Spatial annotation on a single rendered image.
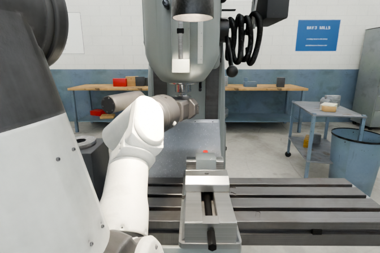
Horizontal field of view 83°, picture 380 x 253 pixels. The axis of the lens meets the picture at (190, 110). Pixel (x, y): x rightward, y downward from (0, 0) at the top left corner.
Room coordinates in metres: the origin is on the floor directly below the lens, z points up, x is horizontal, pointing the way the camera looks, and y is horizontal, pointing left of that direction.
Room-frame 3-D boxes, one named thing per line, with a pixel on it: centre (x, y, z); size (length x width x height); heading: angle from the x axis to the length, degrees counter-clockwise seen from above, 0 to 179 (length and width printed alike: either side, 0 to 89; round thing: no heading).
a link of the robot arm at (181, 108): (0.54, 0.06, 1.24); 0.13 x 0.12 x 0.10; 67
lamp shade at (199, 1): (0.40, 0.00, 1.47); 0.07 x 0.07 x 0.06
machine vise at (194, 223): (0.59, -0.05, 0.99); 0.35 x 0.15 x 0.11; 0
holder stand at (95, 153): (0.60, 0.38, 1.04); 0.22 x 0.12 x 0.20; 89
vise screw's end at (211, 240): (0.40, -0.05, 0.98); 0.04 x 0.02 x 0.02; 0
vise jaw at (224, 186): (0.56, -0.05, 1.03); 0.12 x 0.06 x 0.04; 90
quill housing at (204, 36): (0.63, 0.02, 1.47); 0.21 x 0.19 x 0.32; 90
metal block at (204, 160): (0.62, -0.05, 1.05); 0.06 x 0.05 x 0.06; 90
